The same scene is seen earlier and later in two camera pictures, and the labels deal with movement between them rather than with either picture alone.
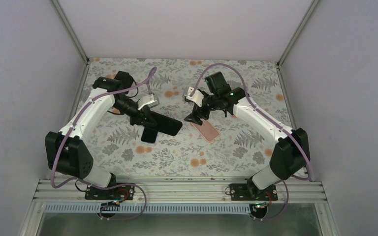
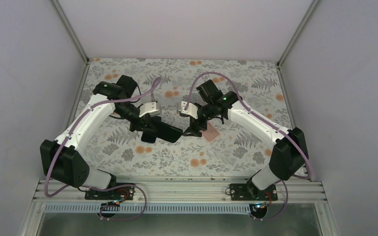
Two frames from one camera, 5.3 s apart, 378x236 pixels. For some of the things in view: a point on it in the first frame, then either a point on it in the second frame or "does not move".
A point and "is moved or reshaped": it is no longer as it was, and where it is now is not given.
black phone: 148,135 does not move
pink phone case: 207,130 does not move
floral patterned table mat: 115,139 does not move
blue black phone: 166,125 is moved or reshaped
